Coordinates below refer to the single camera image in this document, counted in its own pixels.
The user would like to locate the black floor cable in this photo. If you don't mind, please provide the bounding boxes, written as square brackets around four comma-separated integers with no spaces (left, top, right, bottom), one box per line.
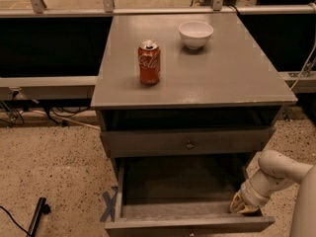
[0,205,31,237]

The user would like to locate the grey metal railing frame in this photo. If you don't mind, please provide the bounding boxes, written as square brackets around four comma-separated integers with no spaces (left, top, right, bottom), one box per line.
[0,0,316,102]

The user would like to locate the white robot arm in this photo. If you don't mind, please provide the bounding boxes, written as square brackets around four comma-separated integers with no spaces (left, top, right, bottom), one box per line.
[230,150,316,237]

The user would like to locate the grey drawer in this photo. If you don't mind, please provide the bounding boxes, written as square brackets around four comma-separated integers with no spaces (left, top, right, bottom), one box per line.
[101,126,275,158]
[106,154,275,237]

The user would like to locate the tangled black cables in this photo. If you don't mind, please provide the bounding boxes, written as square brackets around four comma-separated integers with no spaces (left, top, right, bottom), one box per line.
[0,89,92,128]

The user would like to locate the black power strip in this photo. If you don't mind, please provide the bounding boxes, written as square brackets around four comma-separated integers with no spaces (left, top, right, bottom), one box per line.
[26,197,51,237]

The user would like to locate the white hanging cable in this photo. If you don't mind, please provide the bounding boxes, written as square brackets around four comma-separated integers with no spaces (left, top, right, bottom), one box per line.
[289,2,316,91]

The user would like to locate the blue tape cross mark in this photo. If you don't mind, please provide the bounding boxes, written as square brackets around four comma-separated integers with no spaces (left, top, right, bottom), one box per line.
[100,186,119,222]

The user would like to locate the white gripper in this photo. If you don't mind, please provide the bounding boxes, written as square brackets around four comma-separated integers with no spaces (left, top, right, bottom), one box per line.
[230,176,272,214]

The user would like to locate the grey top drawer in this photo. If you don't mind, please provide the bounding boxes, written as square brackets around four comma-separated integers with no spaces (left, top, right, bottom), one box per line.
[101,126,275,158]

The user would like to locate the grey wooden drawer cabinet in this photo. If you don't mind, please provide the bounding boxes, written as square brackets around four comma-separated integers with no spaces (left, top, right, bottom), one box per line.
[90,13,298,183]

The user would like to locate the white ceramic bowl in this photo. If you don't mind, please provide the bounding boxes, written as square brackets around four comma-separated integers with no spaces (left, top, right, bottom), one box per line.
[179,21,213,49]

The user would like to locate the red cola can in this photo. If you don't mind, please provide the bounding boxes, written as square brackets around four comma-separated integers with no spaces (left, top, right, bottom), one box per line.
[138,39,160,85]

